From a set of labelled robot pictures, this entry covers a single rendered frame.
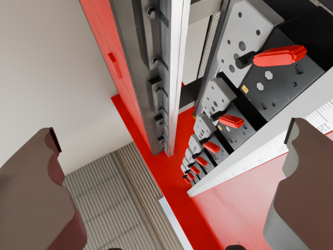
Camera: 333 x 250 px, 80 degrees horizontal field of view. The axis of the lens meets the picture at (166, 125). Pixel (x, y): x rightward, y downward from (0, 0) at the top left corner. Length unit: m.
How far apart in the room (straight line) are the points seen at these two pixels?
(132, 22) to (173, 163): 1.62
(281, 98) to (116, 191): 3.53
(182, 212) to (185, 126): 0.86
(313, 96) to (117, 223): 3.57
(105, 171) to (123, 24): 3.35
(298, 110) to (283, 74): 0.06
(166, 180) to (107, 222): 1.91
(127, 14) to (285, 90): 0.48
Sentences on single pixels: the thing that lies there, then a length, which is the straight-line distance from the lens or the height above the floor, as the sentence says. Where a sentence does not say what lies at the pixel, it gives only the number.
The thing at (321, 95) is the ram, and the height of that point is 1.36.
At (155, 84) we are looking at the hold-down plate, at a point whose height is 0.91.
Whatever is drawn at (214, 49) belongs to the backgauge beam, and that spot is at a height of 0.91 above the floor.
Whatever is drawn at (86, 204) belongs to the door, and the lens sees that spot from 3.87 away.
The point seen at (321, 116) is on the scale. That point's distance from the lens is 0.34.
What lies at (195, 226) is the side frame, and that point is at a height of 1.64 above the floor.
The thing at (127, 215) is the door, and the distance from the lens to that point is 3.70.
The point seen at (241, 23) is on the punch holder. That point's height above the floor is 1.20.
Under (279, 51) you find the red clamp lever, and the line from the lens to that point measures 0.29.
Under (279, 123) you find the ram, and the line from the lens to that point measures 0.40.
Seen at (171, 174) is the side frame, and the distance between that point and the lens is 2.07.
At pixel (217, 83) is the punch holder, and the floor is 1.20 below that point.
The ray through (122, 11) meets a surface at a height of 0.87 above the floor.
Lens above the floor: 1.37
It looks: 20 degrees down
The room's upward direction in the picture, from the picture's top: 148 degrees clockwise
